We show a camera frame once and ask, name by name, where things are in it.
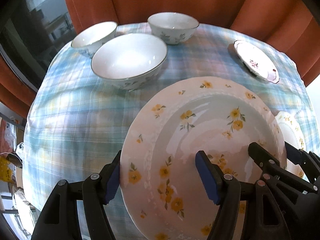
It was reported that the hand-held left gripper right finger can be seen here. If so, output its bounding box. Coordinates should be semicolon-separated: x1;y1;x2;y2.
195;151;293;240

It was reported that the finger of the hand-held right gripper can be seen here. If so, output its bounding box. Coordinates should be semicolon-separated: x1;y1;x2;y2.
248;142;318;195
284;142;320;182

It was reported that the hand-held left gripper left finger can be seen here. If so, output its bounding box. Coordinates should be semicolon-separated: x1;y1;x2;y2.
32;151;122;240

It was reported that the large yellow flower plate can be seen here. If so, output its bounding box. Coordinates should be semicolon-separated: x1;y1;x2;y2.
120;76;287;240

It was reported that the small pink flower plate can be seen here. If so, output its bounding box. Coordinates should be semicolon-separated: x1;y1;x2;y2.
233;40;280;83

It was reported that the large white bowl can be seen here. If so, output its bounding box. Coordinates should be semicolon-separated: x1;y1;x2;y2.
91;33;168;91

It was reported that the small yellow flower plate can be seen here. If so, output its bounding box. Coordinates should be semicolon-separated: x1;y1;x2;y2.
274;111;307;179

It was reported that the blue checked tablecloth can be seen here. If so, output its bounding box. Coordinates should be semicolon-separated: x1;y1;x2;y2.
21;23;314;240

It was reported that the white plastic bag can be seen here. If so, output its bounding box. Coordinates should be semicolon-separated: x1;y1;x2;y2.
11;186;37;230

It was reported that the yellow packet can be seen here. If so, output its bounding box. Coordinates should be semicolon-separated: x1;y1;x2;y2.
0;156;17;183

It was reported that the small white floral bowl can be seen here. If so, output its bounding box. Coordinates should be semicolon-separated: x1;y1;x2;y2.
71;21;118;59
147;12;200;45

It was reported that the dark framed window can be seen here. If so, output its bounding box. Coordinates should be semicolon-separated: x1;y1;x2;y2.
0;0;75;90

